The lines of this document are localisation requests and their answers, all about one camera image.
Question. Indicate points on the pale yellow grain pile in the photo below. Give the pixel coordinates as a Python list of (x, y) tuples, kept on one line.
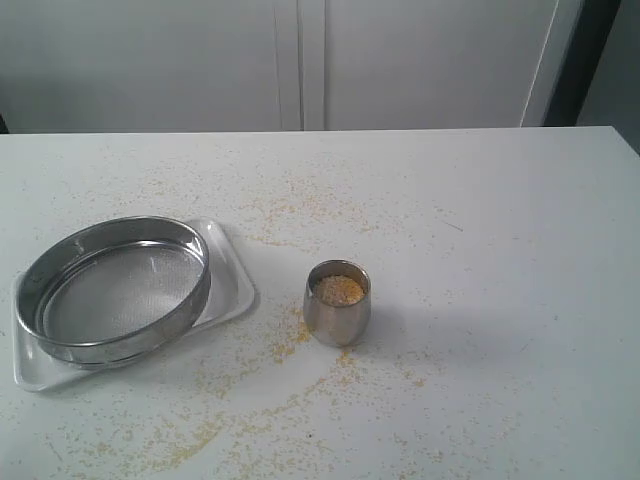
[(338, 291)]

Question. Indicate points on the stainless steel cup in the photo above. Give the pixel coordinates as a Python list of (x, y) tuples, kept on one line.
[(337, 326)]

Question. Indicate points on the round stainless steel sieve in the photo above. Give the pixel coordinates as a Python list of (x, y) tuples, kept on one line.
[(115, 291)]

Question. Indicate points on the white rectangular plastic tray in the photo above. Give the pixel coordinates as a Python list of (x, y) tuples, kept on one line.
[(232, 295)]

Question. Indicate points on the black vertical post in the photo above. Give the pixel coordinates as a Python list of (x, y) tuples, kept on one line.
[(587, 42)]

